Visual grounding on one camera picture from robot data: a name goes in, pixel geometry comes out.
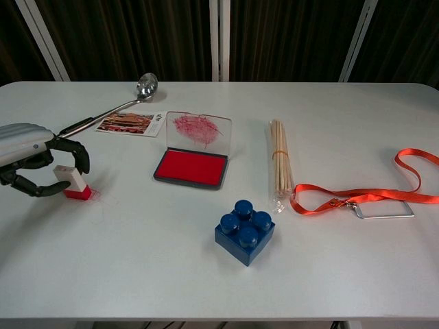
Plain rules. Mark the blue building block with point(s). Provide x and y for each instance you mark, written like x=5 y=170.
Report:
x=245 y=236

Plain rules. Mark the photo postcard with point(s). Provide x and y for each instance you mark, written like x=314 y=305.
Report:
x=128 y=123

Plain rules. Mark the white frame post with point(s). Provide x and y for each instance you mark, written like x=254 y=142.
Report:
x=43 y=39
x=219 y=39
x=358 y=39

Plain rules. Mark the white and red stamp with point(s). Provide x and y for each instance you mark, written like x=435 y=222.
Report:
x=73 y=180

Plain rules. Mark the clear badge holder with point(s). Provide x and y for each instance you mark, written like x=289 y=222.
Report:
x=384 y=215

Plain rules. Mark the steel ladle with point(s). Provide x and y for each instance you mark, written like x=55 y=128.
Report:
x=147 y=85

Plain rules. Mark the wooden stick bundle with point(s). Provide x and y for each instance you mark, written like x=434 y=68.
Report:
x=281 y=154

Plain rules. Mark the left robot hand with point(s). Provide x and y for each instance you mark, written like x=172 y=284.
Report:
x=20 y=140

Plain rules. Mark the red ink pad clear lid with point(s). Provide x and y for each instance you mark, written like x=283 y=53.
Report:
x=190 y=169

